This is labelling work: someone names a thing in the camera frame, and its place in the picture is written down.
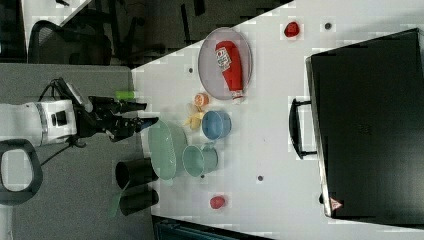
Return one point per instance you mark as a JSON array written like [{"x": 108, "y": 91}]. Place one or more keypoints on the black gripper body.
[{"x": 103, "y": 118}]

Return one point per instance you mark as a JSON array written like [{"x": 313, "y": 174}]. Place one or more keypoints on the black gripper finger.
[
  {"x": 131, "y": 106},
  {"x": 143, "y": 123}
]

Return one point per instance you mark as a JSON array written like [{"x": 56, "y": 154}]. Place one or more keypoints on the orange slice toy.
[{"x": 201, "y": 99}]

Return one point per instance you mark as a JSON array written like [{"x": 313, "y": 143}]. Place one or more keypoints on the black office chair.
[{"x": 68, "y": 45}]

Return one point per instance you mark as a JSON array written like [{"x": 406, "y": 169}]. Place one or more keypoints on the red strawberry toy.
[
  {"x": 217, "y": 202},
  {"x": 292, "y": 29}
]

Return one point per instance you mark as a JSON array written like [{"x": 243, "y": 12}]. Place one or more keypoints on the black cylinder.
[
  {"x": 139, "y": 201},
  {"x": 134, "y": 173}
]

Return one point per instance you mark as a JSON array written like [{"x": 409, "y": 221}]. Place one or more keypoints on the green mug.
[{"x": 200, "y": 159}]

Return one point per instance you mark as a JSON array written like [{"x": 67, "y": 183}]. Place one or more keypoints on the black cylinder upper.
[{"x": 134, "y": 173}]

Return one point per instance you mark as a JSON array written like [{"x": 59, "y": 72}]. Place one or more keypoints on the grey round plate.
[{"x": 209, "y": 72}]

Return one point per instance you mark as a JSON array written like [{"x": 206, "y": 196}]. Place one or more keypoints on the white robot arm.
[{"x": 28, "y": 126}]

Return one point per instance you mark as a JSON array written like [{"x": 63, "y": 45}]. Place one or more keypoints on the green marker pen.
[{"x": 125, "y": 95}]

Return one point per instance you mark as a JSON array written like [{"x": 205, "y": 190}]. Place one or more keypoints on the red strawberry toy near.
[{"x": 217, "y": 202}]

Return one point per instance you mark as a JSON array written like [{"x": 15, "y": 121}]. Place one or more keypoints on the red strawberry toy far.
[{"x": 292, "y": 29}]

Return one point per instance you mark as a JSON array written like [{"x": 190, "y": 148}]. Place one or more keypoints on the black cylinder lower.
[{"x": 139, "y": 201}]

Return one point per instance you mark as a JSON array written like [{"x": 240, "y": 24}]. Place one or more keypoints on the black toaster oven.
[{"x": 367, "y": 110}]

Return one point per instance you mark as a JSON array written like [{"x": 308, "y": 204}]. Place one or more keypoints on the yellow banana peel toy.
[{"x": 195, "y": 116}]

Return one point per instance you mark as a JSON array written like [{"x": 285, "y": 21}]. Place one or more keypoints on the blue cup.
[{"x": 216, "y": 125}]

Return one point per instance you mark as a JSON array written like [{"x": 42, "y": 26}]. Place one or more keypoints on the green colander basket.
[{"x": 167, "y": 142}]

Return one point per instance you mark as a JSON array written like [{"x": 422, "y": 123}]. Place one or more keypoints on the red plush ketchup bottle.
[{"x": 229, "y": 62}]

